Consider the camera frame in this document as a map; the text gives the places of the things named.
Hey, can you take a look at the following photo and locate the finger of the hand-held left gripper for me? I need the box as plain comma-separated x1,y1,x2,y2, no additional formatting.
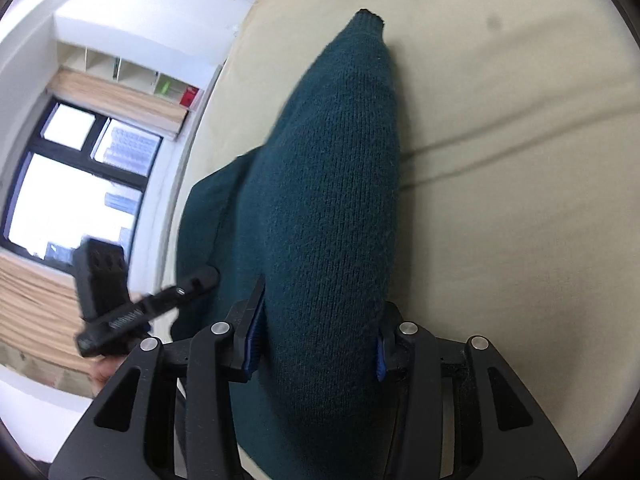
172,265,222,307

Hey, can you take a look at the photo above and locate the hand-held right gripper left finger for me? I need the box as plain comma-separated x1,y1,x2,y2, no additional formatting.
49,275,267,480

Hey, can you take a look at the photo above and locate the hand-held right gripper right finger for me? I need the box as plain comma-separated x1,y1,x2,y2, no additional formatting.
375,302,579,480

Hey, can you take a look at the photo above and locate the dark teal knit sweater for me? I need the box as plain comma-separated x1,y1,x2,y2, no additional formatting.
170,9,404,480

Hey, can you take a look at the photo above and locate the person's left hand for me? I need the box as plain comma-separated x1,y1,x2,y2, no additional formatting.
92,355,127,389

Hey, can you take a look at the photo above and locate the beige pleated curtain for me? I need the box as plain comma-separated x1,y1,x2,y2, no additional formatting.
0,249,151,378

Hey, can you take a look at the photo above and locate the black framed window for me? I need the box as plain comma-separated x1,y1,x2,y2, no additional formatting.
0,99,164,267

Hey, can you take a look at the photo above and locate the beige roman blind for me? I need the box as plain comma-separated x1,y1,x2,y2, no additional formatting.
46,69,189,139

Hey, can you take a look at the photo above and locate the bed with beige sheet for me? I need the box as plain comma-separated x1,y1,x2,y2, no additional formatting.
160,0,640,480

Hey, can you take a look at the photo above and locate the white wall shelf unit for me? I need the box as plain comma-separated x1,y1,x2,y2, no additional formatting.
59,42,206,111

